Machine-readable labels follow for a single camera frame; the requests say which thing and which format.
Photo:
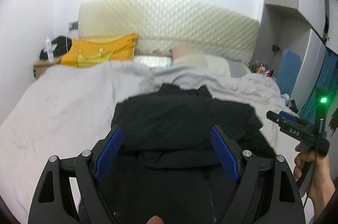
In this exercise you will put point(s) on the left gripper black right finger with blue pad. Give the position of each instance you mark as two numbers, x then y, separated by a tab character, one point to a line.
265	190

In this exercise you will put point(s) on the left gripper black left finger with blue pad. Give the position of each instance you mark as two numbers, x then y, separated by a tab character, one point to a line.
53	200

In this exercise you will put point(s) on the black puffer jacket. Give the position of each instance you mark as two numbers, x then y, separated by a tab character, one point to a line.
167	165

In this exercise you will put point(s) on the person's right hand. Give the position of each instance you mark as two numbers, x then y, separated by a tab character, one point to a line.
322	187

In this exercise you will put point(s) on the blue curtain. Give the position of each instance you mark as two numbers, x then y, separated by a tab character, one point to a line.
327	81

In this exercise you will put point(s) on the blue cushioned chair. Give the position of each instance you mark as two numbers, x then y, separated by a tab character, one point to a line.
288	71

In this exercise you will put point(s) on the small bottles on right nightstand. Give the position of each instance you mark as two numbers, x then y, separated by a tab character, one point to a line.
261	68

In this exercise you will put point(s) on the grey bed duvet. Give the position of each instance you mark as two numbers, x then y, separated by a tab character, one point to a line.
67	110

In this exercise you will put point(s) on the wooden nightstand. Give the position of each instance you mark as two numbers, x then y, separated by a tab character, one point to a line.
41	66

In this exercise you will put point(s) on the white lotion bottle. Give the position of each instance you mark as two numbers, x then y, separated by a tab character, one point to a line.
49	49

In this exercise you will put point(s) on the grey and cream pillow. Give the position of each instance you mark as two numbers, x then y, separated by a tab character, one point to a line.
184	56

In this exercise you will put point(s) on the black bag on nightstand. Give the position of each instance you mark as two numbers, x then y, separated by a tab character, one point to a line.
60	46

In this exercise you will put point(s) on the yellow crown pillow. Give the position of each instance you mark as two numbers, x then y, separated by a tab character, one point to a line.
92	51

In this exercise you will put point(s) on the cream quilted headboard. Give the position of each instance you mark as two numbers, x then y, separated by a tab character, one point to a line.
164	24

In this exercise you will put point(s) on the wall power socket right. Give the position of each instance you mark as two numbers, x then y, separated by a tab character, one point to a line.
274	48

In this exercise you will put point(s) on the wall power socket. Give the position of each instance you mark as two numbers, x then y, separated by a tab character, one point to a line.
274	48
73	26

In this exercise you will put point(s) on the wall power socket left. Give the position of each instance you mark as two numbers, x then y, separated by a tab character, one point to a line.
73	26

